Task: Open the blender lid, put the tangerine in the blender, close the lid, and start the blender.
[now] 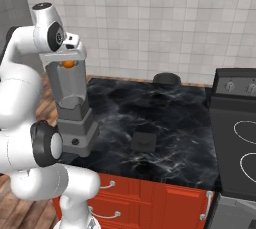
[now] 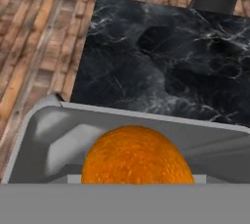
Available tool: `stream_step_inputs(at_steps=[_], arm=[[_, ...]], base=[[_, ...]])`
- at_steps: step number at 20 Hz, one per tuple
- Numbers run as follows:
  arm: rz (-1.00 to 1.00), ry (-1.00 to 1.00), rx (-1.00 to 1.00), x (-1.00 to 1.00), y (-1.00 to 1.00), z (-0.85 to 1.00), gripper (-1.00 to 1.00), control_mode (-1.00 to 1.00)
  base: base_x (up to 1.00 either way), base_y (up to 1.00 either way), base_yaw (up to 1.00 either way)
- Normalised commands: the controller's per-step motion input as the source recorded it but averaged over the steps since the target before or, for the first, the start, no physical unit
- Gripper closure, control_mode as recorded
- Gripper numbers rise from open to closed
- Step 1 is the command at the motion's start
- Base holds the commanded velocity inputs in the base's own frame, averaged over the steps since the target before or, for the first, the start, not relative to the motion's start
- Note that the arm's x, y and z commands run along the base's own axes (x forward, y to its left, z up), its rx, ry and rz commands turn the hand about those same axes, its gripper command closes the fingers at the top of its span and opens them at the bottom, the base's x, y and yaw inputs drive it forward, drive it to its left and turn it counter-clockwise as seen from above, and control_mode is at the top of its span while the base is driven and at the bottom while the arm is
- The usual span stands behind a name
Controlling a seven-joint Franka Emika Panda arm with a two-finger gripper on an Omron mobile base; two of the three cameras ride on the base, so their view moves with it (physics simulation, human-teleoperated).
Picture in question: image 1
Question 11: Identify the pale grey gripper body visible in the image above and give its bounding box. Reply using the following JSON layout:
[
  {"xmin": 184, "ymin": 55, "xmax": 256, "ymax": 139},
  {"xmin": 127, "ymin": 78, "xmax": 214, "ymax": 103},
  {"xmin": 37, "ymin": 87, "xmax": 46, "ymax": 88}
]
[{"xmin": 38, "ymin": 42, "xmax": 89, "ymax": 64}]

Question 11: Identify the orange tangerine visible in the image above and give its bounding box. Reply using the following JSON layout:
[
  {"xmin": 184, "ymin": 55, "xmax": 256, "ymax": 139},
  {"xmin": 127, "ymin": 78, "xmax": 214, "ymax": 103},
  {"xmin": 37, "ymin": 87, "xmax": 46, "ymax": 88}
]
[{"xmin": 62, "ymin": 59, "xmax": 76, "ymax": 70}]

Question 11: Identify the grey blender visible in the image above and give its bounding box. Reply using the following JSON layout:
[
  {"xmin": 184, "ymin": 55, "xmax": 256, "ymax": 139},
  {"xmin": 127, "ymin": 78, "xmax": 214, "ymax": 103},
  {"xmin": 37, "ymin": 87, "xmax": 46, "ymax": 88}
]
[{"xmin": 44, "ymin": 58, "xmax": 101, "ymax": 159}]

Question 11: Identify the black round bowl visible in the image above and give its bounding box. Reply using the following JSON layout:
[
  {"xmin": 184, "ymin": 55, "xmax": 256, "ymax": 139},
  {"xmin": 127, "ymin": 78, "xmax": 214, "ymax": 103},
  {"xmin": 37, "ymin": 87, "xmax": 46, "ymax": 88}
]
[{"xmin": 152, "ymin": 72, "xmax": 183, "ymax": 87}]

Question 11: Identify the dark grey square block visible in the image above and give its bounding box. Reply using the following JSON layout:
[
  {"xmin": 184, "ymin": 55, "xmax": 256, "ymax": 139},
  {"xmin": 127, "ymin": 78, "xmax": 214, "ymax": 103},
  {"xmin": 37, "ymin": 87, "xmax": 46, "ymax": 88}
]
[{"xmin": 130, "ymin": 131, "xmax": 158, "ymax": 153}]

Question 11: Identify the red drawer front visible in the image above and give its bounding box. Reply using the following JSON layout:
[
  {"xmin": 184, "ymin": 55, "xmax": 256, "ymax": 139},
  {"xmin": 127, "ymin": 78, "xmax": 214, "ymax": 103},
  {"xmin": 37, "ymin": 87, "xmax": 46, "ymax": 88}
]
[
  {"xmin": 52, "ymin": 195, "xmax": 155, "ymax": 229},
  {"xmin": 95, "ymin": 172, "xmax": 156, "ymax": 205}
]

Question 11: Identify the grey stove knob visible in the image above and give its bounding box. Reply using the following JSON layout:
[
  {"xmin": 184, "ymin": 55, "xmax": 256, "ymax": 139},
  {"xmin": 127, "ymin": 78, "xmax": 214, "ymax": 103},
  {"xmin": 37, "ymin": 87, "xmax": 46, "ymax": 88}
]
[
  {"xmin": 223, "ymin": 80, "xmax": 235, "ymax": 93},
  {"xmin": 245, "ymin": 83, "xmax": 256, "ymax": 95}
]

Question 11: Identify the red cupboard door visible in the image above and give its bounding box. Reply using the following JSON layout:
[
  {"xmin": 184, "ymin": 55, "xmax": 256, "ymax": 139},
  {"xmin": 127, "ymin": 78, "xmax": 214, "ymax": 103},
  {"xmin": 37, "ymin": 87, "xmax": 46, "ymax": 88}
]
[{"xmin": 162, "ymin": 184, "xmax": 216, "ymax": 229}]

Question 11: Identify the black stove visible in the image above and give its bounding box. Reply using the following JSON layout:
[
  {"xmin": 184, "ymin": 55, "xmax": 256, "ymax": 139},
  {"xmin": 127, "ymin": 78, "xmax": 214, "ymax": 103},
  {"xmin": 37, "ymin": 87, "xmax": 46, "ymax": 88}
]
[{"xmin": 203, "ymin": 67, "xmax": 256, "ymax": 229}]

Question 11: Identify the silver drawer handle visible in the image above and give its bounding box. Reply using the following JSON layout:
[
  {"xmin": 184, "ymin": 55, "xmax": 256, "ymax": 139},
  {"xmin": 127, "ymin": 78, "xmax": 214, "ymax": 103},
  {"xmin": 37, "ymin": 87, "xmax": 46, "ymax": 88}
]
[
  {"xmin": 87, "ymin": 205, "xmax": 122, "ymax": 220},
  {"xmin": 99, "ymin": 180, "xmax": 117, "ymax": 190}
]

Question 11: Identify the silver cupboard door handle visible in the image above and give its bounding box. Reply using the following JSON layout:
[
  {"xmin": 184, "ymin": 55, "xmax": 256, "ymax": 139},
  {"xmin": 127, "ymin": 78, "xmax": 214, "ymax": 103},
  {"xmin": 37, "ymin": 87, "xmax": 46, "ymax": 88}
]
[{"xmin": 199, "ymin": 190, "xmax": 214, "ymax": 221}]

